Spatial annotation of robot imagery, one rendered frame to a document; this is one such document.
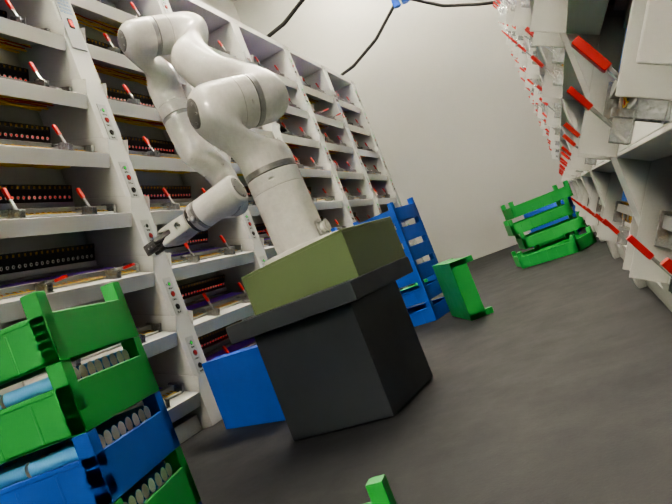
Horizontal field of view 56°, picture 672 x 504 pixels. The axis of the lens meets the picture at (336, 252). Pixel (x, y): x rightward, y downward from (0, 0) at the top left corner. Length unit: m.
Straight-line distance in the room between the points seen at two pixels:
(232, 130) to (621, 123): 0.83
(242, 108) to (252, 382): 0.72
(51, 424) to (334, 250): 0.68
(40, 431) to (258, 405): 1.04
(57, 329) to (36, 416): 0.09
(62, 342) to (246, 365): 1.01
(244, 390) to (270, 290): 0.48
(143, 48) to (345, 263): 0.80
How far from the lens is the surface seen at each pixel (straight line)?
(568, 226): 3.25
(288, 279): 1.33
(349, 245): 1.26
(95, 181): 2.19
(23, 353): 0.77
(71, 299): 1.80
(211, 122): 1.40
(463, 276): 2.11
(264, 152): 1.39
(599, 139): 0.99
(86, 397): 0.77
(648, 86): 0.39
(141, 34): 1.73
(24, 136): 2.19
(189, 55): 1.60
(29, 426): 0.78
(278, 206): 1.37
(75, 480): 0.77
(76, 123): 2.24
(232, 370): 1.78
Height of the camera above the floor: 0.30
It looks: 2 degrees up
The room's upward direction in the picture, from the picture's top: 21 degrees counter-clockwise
